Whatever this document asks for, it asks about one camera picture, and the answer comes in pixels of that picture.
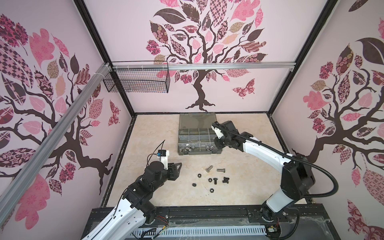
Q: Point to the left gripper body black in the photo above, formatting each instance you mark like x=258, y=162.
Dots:
x=164, y=177

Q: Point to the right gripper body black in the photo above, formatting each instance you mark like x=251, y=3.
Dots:
x=222, y=142

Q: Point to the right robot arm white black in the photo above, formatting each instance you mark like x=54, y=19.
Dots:
x=296, y=178

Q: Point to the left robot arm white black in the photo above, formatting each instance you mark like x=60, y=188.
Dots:
x=134, y=208

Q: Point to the silver hex bolt upright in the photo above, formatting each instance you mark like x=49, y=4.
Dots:
x=209, y=169

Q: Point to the black socket screw pair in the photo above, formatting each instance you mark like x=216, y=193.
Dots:
x=226, y=180

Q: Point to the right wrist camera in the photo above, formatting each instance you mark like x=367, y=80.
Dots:
x=218, y=132

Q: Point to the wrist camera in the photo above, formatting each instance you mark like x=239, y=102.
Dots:
x=163, y=157
x=218, y=132

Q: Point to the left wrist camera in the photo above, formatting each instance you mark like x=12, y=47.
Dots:
x=163, y=157

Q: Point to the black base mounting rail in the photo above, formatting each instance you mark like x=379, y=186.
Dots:
x=251, y=213

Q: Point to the white slotted cable duct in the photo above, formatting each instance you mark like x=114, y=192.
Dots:
x=218, y=231

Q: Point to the aluminium rail back wall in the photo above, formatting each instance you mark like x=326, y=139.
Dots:
x=220, y=66

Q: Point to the aluminium rail wall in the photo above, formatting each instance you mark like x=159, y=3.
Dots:
x=17, y=188
x=220, y=66

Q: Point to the black wire mesh basket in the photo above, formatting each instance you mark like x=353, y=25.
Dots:
x=138, y=77

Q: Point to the aluminium rail left wall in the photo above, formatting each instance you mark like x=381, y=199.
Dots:
x=17, y=188

